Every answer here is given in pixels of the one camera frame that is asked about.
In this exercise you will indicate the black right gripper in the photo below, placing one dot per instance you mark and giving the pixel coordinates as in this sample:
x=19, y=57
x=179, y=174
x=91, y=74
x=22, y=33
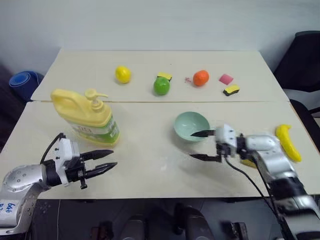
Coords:
x=222, y=151

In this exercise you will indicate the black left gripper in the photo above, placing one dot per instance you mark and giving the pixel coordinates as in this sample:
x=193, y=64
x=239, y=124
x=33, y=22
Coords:
x=76, y=170

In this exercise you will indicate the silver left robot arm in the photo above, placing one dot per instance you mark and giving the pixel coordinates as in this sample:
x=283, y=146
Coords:
x=23, y=175

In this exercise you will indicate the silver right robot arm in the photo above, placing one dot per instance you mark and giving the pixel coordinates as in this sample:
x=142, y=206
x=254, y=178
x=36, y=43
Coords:
x=277, y=162

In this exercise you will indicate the light green bowl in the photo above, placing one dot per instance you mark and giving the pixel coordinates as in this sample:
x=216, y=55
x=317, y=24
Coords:
x=186, y=123

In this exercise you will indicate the yellow pump bottle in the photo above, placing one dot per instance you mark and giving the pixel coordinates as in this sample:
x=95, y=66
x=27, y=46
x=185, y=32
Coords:
x=85, y=112

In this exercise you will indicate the small yellow object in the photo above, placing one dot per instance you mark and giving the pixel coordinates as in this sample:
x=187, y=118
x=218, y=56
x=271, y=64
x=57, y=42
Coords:
x=248, y=164

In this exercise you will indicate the yellow black sponge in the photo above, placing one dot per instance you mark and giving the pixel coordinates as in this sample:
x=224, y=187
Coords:
x=165, y=75
x=232, y=90

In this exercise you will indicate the orange fruit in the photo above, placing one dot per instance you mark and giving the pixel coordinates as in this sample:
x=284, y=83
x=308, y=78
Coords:
x=200, y=78

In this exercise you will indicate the small pink crumbs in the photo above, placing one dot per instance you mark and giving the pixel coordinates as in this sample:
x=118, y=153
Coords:
x=187, y=79

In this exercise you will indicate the pink sponge cloth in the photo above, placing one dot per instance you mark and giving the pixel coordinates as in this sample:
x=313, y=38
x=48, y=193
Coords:
x=226, y=79

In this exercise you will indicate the green apple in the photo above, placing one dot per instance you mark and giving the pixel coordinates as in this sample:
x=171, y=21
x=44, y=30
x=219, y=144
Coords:
x=161, y=87

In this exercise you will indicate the yellow banana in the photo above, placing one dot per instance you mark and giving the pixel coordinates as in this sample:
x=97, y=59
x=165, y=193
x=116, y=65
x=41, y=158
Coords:
x=287, y=142

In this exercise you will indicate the yellow lemon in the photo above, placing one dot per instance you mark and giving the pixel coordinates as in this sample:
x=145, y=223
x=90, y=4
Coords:
x=123, y=74

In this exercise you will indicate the blue rolled mat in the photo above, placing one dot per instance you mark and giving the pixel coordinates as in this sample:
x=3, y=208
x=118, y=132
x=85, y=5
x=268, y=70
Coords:
x=22, y=82

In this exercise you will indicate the black chair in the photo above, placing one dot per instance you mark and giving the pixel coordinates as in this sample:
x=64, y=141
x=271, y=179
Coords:
x=300, y=62

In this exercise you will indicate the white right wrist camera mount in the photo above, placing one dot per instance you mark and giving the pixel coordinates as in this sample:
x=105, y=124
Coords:
x=226, y=135

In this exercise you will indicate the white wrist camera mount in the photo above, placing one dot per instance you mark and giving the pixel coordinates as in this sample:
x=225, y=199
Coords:
x=67, y=148
x=226, y=135

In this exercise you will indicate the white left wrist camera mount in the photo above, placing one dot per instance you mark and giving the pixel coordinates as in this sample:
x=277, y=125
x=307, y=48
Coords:
x=67, y=148

